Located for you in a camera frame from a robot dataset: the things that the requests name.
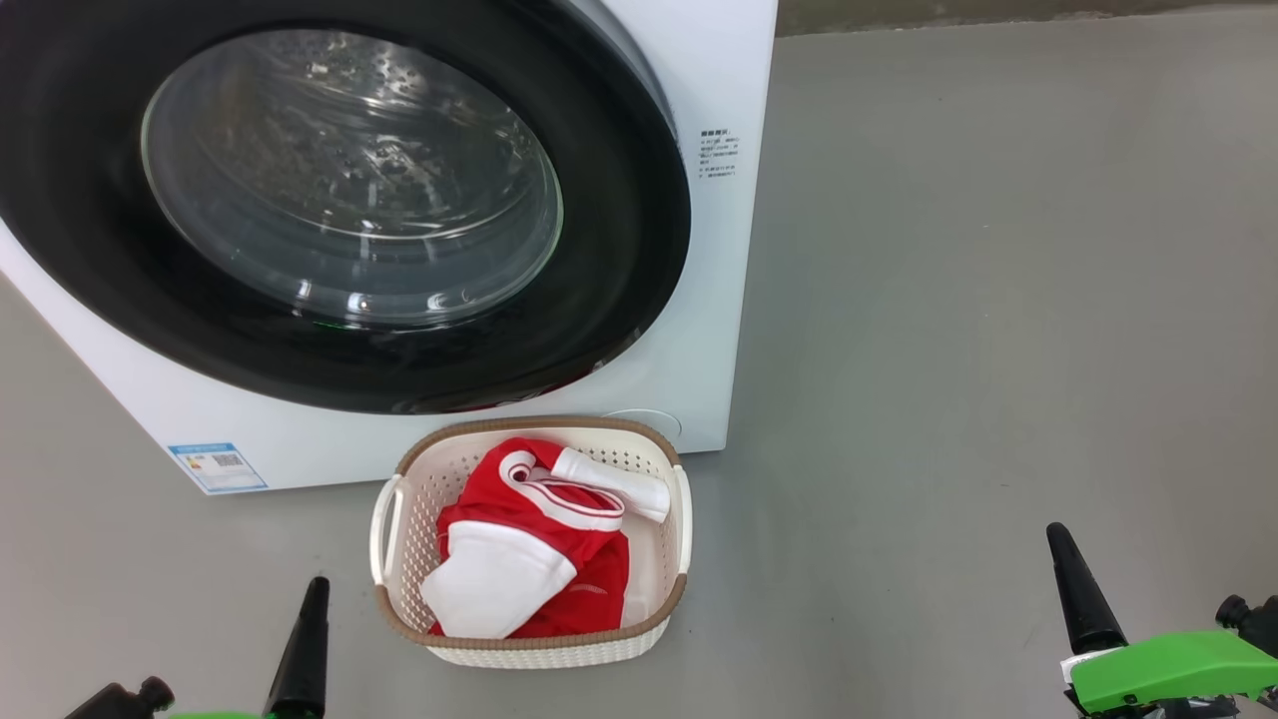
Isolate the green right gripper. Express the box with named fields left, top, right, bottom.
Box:
left=1045, top=522, right=1278, bottom=719

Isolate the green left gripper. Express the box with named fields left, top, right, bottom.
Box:
left=168, top=576, right=330, bottom=719

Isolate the red and white garment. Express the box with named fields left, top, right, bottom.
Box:
left=419, top=437, right=672, bottom=640

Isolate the dark round washing machine door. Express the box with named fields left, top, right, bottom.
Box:
left=0, top=0, right=692, bottom=415

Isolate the cream laundry basket brown rim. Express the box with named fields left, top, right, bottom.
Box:
left=369, top=416, right=694, bottom=668

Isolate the white washing machine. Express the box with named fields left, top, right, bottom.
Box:
left=0, top=0, right=780, bottom=495

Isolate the blue energy label sticker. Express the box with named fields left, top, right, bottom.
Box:
left=168, top=442, right=269, bottom=494

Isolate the round filter cover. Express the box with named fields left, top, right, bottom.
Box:
left=602, top=407, right=683, bottom=445

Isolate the printed text sticker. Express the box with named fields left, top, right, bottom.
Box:
left=697, top=128, right=742, bottom=181

